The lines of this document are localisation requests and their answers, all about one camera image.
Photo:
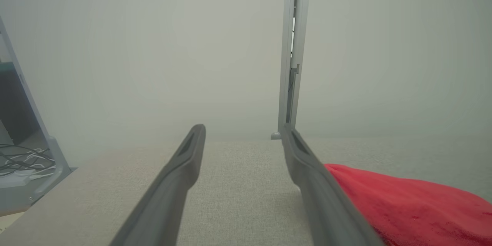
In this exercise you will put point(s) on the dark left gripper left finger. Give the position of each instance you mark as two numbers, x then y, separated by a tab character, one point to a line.
169	192

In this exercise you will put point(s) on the grey partition post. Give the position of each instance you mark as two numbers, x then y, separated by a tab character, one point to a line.
289	46

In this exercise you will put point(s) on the red basketball jersey white sleeves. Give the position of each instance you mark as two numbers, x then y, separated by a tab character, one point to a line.
415	207

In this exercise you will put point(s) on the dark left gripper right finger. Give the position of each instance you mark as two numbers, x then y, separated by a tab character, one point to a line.
323	200

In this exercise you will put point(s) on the grey wheeled stand leg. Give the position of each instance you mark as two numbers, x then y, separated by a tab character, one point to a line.
42	138

